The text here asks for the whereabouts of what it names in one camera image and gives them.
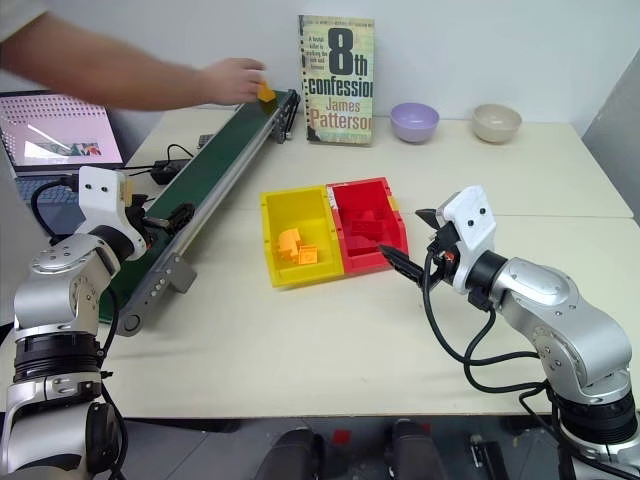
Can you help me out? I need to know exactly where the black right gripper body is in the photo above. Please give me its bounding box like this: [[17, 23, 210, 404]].
[[426, 218, 461, 287]]

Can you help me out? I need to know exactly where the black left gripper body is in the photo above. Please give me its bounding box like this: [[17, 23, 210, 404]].
[[124, 194, 170, 247]]

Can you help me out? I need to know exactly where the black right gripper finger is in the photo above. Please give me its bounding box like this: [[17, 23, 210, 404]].
[[415, 207, 442, 232], [377, 243, 433, 287]]

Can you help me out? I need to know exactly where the green conveyor belt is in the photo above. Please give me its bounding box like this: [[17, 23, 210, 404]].
[[97, 88, 302, 337]]

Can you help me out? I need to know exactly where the person's bare hand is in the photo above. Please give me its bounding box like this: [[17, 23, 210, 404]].
[[198, 56, 267, 106]]

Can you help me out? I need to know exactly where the black power adapter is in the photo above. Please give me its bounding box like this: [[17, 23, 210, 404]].
[[150, 158, 194, 186]]

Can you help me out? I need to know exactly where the red toy block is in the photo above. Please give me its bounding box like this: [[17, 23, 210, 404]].
[[348, 230, 384, 253], [349, 209, 387, 236]]

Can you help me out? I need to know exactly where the red plastic bin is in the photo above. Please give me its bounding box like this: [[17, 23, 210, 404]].
[[325, 176, 411, 278]]

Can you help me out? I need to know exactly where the purple bowl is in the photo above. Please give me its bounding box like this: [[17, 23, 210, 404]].
[[389, 102, 441, 145]]

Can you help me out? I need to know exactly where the yellow plastic bin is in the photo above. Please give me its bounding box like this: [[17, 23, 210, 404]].
[[259, 185, 347, 290]]

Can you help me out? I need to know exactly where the beige bowl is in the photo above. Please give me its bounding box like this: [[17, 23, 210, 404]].
[[472, 103, 523, 145]]

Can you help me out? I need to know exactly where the open laptop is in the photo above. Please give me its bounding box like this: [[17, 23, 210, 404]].
[[0, 89, 127, 237]]

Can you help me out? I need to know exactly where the dark rounded shape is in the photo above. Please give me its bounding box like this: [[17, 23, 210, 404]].
[[383, 418, 447, 480], [258, 426, 327, 480]]

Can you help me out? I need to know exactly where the grey panel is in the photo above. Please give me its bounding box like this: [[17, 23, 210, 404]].
[[581, 48, 640, 222]]

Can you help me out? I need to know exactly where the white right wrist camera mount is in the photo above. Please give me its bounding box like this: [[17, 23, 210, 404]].
[[436, 185, 498, 295]]

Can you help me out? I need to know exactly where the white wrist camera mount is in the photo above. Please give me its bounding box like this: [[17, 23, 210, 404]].
[[76, 165, 149, 262], [436, 185, 498, 295]]

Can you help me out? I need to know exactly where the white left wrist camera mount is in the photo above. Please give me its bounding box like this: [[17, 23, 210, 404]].
[[76, 165, 149, 262]]

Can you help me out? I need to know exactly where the black adapter cable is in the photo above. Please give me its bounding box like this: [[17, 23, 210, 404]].
[[119, 143, 207, 177]]

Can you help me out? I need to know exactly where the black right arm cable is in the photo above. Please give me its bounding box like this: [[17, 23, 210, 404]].
[[421, 248, 557, 396]]

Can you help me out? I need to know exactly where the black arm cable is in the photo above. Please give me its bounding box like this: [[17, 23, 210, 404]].
[[30, 178, 81, 242], [421, 248, 557, 396]]

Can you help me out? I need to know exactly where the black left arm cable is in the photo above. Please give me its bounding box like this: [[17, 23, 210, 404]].
[[30, 178, 81, 242]]

